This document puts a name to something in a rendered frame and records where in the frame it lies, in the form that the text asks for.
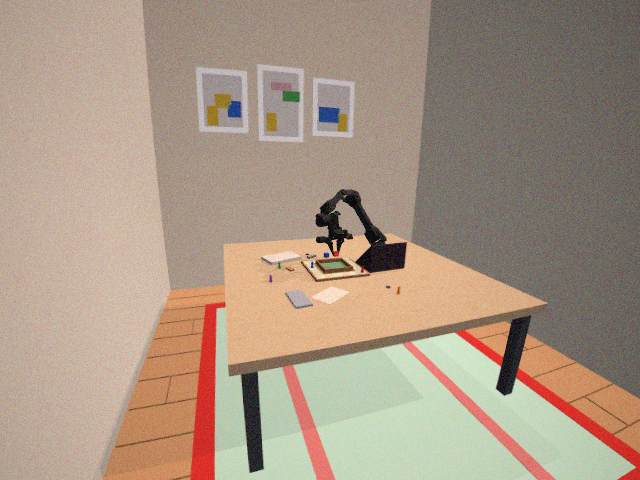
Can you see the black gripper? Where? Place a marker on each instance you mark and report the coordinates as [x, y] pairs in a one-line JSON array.
[[328, 240]]

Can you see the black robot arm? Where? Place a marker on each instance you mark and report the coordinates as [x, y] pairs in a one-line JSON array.
[[326, 218]]

